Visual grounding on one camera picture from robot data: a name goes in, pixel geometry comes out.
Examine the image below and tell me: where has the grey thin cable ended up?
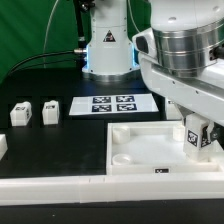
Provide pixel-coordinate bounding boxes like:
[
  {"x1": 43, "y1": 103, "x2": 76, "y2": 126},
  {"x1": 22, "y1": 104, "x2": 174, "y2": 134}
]
[{"x1": 43, "y1": 0, "x2": 61, "y2": 69}]

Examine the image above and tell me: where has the white square table top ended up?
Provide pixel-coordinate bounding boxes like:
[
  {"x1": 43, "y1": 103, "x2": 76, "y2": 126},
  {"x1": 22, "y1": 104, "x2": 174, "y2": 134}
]
[{"x1": 106, "y1": 121, "x2": 224, "y2": 175}]

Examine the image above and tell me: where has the white front fence wall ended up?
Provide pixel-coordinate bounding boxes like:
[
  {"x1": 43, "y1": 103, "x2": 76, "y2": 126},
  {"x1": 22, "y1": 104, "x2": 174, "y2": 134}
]
[{"x1": 0, "y1": 172, "x2": 224, "y2": 206}]

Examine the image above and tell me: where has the white block left edge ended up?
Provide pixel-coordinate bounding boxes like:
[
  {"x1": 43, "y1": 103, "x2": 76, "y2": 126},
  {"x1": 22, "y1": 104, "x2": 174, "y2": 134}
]
[{"x1": 0, "y1": 134, "x2": 8, "y2": 160}]

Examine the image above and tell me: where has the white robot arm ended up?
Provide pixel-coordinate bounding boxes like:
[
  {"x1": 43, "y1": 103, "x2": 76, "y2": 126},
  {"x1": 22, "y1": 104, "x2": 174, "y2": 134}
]
[{"x1": 83, "y1": 0, "x2": 224, "y2": 140}]

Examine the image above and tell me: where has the white marker sheet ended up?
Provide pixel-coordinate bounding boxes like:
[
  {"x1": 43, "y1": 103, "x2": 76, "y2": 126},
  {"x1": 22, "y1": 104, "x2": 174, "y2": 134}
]
[{"x1": 69, "y1": 94, "x2": 159, "y2": 116}]

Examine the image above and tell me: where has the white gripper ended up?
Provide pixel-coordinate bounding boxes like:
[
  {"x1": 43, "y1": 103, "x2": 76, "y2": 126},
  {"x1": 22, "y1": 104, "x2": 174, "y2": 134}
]
[{"x1": 132, "y1": 28, "x2": 224, "y2": 141}]

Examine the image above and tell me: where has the black thick cable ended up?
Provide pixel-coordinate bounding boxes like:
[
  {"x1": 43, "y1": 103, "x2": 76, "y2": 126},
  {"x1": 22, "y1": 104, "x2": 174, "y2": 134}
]
[{"x1": 7, "y1": 49, "x2": 84, "y2": 77}]

